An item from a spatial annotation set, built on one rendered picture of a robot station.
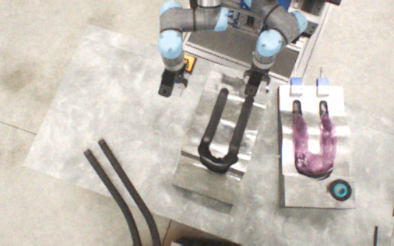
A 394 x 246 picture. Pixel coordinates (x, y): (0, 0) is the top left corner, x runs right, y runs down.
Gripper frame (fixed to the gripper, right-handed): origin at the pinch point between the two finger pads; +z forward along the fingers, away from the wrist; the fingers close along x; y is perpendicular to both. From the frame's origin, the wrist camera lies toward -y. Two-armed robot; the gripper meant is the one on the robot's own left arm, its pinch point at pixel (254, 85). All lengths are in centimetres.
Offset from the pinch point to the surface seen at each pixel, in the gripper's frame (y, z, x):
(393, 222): -33, 11, -68
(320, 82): 11.8, 4.1, -25.5
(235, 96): -6.1, 2.0, 5.8
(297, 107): -1.3, 6.0, -19.9
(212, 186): -43.6, 5.1, 3.2
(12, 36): 18, 91, 170
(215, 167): -36.4, 4.0, 4.4
